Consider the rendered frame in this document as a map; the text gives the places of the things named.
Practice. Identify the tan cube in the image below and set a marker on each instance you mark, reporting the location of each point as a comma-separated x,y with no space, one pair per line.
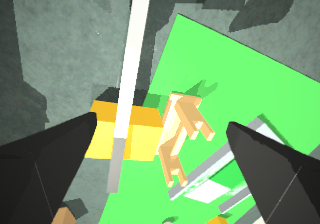
64,216

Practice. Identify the green mat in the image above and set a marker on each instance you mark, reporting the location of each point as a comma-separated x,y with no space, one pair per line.
235,83

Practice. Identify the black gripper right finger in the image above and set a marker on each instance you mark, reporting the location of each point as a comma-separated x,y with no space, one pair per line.
284,183

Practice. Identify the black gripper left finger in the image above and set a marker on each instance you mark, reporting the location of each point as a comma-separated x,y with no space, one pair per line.
37,170

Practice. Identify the yellow block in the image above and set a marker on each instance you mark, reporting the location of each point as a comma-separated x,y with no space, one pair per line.
218,220
144,132

